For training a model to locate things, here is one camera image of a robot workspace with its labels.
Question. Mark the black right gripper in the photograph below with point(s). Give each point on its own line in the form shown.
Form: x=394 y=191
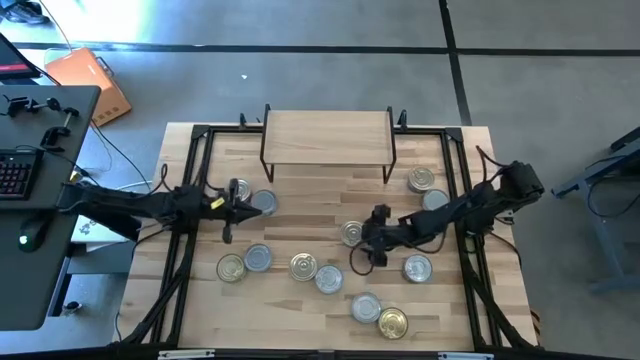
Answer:
x=390 y=231

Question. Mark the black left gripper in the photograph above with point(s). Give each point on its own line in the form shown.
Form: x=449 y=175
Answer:
x=215 y=215

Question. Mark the blue Wild Planet can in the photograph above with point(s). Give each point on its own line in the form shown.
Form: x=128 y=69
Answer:
x=244 y=190
x=421 y=179
x=392 y=323
x=303 y=266

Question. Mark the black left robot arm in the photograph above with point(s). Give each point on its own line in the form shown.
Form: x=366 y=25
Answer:
x=150 y=207

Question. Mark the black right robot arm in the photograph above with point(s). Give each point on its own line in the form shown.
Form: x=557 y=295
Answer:
x=450 y=215

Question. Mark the black spring clamp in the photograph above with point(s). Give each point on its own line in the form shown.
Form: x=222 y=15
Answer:
x=242 y=121
x=402 y=119

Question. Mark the white box with logo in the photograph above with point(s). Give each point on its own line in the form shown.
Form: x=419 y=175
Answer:
x=92 y=231

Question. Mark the black desk clamp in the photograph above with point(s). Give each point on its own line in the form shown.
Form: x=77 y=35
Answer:
x=55 y=135
x=25 y=105

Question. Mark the orange equipment case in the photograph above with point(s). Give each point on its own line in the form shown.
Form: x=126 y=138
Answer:
x=85 y=80

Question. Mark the black computer mouse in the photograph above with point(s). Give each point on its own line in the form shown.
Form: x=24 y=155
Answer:
x=32 y=236

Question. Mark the black desk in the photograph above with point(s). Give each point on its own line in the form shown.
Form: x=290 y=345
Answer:
x=30 y=280

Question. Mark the black keyboard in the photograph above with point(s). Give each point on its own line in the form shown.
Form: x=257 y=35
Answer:
x=17 y=175

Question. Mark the grey metal stand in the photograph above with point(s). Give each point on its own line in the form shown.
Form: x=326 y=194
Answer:
x=595 y=177

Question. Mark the black laptop screen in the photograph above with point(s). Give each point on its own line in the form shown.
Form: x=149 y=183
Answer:
x=12 y=60

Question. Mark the person's shoe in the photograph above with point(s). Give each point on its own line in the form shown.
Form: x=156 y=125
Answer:
x=25 y=12

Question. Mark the silver metal bracket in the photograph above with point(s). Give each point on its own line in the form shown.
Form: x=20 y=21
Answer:
x=185 y=354
x=465 y=356

